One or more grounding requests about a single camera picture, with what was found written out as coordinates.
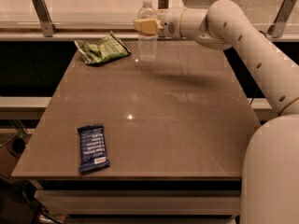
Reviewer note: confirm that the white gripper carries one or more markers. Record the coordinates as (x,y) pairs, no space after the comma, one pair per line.
(171,22)

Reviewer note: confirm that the clear plastic water bottle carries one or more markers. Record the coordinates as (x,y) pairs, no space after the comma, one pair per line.
(147,44)

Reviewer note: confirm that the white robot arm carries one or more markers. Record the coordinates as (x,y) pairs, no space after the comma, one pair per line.
(270,176)

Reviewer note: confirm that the green jalapeno chip bag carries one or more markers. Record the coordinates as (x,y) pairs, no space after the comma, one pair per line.
(107,49)

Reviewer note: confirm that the blue snack bar wrapper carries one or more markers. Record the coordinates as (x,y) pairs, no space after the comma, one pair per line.
(93,150)

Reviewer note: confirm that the white drawer front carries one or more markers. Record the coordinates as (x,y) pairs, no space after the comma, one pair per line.
(139,202)

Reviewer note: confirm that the middle metal rail bracket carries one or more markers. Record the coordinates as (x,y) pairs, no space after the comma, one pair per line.
(163,4)

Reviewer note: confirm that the metal rail bracket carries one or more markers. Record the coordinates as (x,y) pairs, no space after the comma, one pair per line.
(163,4)
(47,27)
(276,29)

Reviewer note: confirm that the left metal rail bracket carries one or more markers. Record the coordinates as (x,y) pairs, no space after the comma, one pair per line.
(47,27)

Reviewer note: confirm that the right metal rail bracket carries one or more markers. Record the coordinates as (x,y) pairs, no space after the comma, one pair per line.
(276,29)

